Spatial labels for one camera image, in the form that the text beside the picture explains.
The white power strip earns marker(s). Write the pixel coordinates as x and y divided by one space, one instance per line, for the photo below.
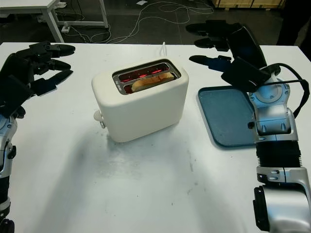
65 28

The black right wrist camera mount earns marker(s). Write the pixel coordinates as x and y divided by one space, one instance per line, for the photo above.
243 74

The blue plastic tray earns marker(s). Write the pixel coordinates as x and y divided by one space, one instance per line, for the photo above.
223 116

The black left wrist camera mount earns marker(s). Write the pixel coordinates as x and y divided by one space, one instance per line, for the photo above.
13 94

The cream white two-slot toaster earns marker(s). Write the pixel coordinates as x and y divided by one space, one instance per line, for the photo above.
143 114

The toast slice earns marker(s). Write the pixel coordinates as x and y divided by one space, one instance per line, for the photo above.
150 81

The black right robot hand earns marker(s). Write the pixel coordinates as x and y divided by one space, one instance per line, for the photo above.
245 46

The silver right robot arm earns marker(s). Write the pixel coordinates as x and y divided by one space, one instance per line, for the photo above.
279 155

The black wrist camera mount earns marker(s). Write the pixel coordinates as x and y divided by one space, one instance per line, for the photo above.
13 94
243 74

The wooden crate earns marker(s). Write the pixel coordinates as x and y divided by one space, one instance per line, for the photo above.
243 3

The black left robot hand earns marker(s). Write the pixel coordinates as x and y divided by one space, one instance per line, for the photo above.
19 63

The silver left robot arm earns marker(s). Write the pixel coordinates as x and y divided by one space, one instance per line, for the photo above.
5 148

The person in black trousers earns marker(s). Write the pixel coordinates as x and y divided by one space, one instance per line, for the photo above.
296 21

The white paper sheet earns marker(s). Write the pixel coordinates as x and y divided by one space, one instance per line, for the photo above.
142 2

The white table leg frame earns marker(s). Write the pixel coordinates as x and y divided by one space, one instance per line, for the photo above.
51 17

